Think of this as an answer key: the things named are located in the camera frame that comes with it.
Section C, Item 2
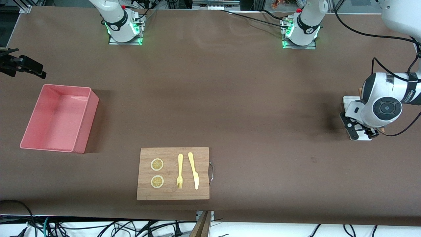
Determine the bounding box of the white rectangular tray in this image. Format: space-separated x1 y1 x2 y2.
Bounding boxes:
343 96 373 141

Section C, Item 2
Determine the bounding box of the pink plastic bin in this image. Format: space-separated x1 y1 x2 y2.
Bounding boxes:
20 84 99 154

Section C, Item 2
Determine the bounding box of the yellow plastic fork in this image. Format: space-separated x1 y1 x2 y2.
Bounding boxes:
177 153 184 189

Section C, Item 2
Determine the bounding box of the wooden cutting board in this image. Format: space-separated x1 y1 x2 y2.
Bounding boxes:
136 147 210 200

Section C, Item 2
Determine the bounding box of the yellow plastic knife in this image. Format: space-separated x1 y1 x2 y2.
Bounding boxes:
188 152 199 190

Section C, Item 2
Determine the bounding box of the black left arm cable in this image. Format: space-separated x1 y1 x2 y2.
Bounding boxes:
332 0 421 137

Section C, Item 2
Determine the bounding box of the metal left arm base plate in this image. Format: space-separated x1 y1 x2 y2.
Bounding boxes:
282 18 317 50

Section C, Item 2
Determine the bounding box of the black table cable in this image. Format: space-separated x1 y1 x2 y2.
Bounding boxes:
220 9 290 28
262 9 290 21

